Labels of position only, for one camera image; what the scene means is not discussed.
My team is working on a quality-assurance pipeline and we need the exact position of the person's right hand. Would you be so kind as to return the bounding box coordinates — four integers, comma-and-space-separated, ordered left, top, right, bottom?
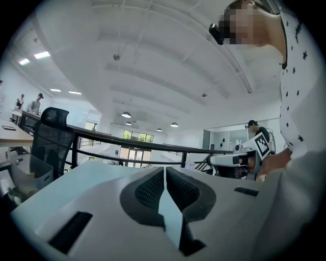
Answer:
238, 155, 256, 174

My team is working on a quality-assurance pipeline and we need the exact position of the wooden desk with white legs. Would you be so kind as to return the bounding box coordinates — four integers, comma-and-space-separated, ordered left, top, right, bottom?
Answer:
0, 119, 35, 148

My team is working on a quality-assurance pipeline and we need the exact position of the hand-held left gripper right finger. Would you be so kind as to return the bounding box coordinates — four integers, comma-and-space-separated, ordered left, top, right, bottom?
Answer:
166, 166, 263, 257

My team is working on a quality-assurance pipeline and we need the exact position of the black head-mounted camera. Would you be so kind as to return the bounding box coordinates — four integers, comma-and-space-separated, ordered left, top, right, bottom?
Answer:
208, 23, 225, 46

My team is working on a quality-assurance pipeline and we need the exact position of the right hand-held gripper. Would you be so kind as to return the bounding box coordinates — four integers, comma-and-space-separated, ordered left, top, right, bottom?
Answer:
208, 131, 272, 180

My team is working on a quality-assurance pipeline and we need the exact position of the white star-print shirt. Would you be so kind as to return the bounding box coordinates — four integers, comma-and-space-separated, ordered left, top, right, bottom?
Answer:
279, 10, 326, 164

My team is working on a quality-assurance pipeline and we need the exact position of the long ceiling tube fixture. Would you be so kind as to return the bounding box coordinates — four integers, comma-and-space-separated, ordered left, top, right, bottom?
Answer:
234, 67, 253, 94

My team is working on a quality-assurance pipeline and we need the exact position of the black mesh office chair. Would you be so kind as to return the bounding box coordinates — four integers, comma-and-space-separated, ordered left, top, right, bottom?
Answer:
30, 107, 76, 179

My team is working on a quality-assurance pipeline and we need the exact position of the large window with greenery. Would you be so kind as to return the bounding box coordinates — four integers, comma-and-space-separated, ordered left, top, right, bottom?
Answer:
123, 129, 155, 144

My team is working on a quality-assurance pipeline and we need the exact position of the person's right forearm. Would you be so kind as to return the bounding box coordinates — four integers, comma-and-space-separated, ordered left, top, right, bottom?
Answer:
257, 147, 292, 179

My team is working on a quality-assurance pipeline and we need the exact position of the grey plastic storage bin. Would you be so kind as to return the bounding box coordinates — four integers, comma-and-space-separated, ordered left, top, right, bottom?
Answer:
10, 153, 55, 191

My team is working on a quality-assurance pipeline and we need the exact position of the person's head and neck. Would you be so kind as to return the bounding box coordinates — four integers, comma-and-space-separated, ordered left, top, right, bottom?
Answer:
218, 0, 287, 64

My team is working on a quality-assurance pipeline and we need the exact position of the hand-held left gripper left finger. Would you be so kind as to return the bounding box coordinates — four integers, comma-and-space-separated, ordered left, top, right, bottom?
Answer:
35, 167, 184, 261

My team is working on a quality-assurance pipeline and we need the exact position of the black metal railing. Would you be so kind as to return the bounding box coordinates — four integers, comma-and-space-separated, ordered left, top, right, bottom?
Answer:
21, 109, 235, 176

